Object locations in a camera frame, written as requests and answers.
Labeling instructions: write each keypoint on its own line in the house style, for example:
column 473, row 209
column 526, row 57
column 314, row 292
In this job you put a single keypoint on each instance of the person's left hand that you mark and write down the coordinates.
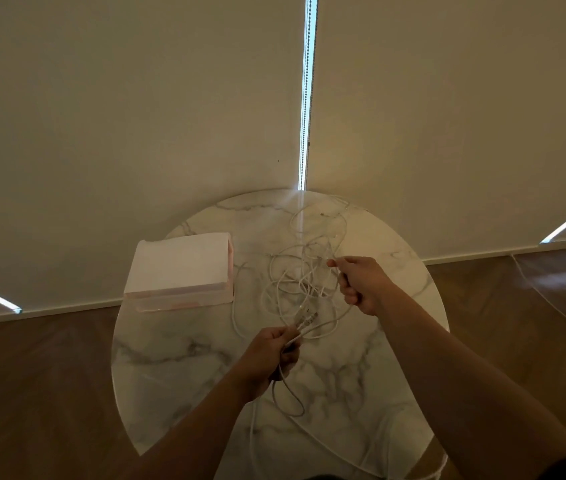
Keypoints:
column 268, row 359

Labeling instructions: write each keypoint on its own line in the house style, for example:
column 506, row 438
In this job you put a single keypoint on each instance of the person's right hand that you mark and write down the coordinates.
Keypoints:
column 365, row 282

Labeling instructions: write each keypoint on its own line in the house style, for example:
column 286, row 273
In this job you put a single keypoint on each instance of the white pink box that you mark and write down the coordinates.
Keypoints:
column 178, row 264

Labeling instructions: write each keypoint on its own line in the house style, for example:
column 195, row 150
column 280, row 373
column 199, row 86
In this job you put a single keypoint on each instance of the person's right forearm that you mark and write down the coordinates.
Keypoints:
column 478, row 404

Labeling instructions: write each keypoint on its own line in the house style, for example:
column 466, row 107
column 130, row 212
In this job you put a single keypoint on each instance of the person's left forearm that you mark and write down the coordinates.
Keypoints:
column 193, row 439

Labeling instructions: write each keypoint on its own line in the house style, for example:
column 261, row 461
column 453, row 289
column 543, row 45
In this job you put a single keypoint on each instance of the round marble table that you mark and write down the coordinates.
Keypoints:
column 173, row 374

